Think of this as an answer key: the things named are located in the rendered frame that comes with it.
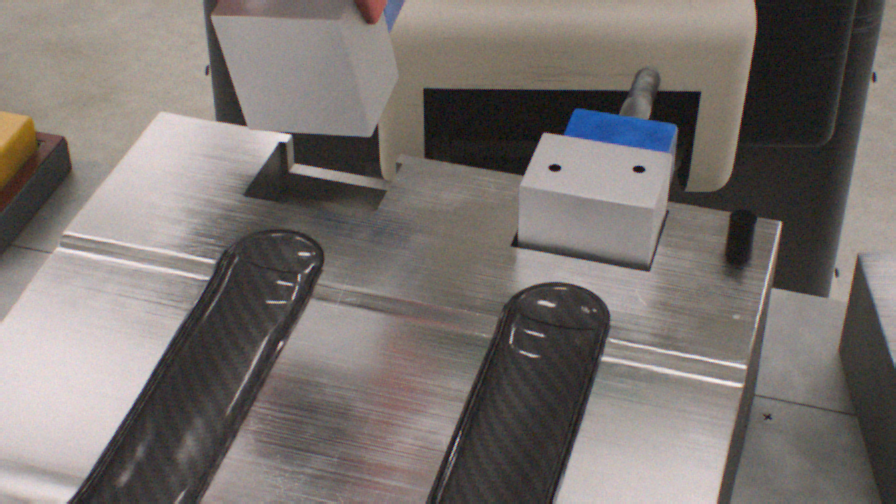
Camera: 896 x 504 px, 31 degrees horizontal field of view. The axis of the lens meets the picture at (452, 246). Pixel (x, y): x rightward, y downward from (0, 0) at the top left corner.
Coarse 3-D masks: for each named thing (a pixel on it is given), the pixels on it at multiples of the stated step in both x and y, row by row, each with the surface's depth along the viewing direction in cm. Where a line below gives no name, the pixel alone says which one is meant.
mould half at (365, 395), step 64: (192, 128) 66; (128, 192) 63; (192, 192) 63; (448, 192) 63; (512, 192) 63; (64, 256) 60; (128, 256) 60; (192, 256) 60; (384, 256) 60; (448, 256) 60; (512, 256) 60; (704, 256) 60; (768, 256) 60; (64, 320) 58; (128, 320) 57; (320, 320) 57; (384, 320) 57; (448, 320) 57; (640, 320) 57; (704, 320) 57; (0, 384) 55; (64, 384) 55; (128, 384) 55; (320, 384) 55; (384, 384) 55; (448, 384) 55; (640, 384) 55; (704, 384) 55; (0, 448) 53; (64, 448) 53; (256, 448) 53; (320, 448) 53; (384, 448) 53; (576, 448) 53; (640, 448) 53; (704, 448) 52
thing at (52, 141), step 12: (36, 132) 78; (48, 144) 77; (36, 156) 77; (48, 156) 77; (24, 168) 76; (36, 168) 76; (12, 180) 75; (24, 180) 75; (12, 192) 74; (0, 204) 74
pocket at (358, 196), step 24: (288, 144) 66; (264, 168) 64; (288, 168) 66; (312, 168) 67; (264, 192) 65; (288, 192) 67; (312, 192) 67; (336, 192) 66; (360, 192) 66; (384, 192) 66; (360, 216) 66
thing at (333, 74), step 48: (240, 0) 57; (288, 0) 57; (336, 0) 56; (240, 48) 58; (288, 48) 57; (336, 48) 56; (384, 48) 60; (240, 96) 59; (288, 96) 59; (336, 96) 58; (384, 96) 60
